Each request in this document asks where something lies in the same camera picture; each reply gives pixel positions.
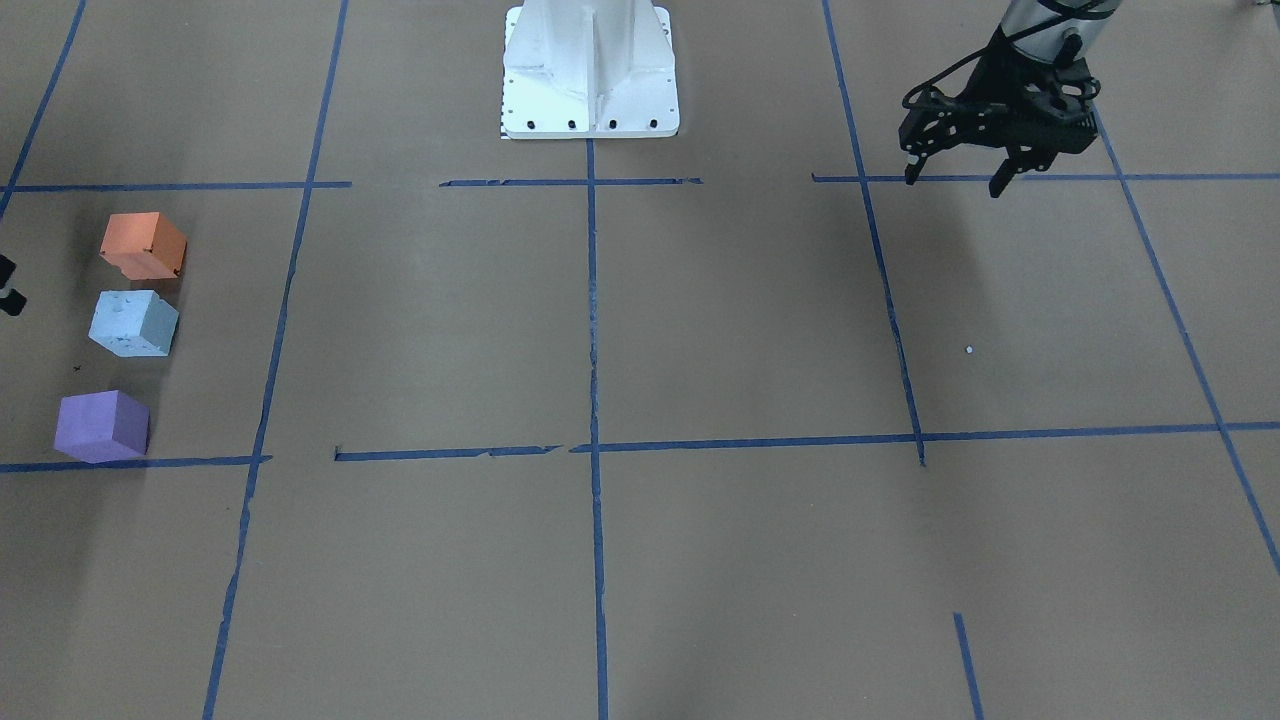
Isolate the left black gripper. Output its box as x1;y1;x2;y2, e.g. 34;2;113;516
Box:
899;29;1100;199

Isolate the light blue foam block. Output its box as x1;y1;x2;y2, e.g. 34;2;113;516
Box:
88;290;180;357

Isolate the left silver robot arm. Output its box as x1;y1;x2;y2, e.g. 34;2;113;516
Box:
899;1;1120;199

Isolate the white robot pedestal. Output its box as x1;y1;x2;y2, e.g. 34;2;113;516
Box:
500;1;681;140

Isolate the purple foam block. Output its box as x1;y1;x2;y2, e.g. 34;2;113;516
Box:
52;389;150;464

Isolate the orange foam block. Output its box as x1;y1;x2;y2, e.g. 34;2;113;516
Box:
99;211;187;281

